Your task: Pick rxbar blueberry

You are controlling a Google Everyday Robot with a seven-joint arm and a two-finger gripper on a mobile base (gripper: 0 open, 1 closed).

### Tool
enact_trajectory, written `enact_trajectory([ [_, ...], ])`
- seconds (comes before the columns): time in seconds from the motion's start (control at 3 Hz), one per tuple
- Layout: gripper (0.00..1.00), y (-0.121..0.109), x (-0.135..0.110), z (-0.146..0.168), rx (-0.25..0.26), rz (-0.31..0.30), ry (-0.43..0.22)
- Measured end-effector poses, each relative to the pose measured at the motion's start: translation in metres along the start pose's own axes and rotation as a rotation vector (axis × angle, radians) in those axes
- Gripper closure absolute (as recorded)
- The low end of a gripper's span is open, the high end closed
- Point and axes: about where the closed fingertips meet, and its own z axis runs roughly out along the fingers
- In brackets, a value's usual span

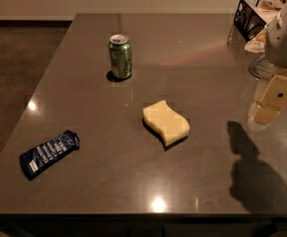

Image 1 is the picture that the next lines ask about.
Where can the green soda can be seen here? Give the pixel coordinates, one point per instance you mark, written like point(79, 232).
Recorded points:
point(120, 56)

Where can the yellow sponge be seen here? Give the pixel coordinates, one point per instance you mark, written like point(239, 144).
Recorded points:
point(170, 125)

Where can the blue rxbar wrapper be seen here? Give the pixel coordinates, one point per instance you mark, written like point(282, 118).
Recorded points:
point(39, 158)

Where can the black wire basket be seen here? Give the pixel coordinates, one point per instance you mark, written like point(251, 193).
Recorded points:
point(252, 16)

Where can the clear glass bowl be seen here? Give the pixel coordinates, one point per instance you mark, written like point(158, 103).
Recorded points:
point(261, 68)

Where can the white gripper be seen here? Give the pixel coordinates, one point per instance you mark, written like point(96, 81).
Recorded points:
point(283, 44)

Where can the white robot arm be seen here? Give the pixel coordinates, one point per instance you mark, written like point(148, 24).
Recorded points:
point(257, 45)

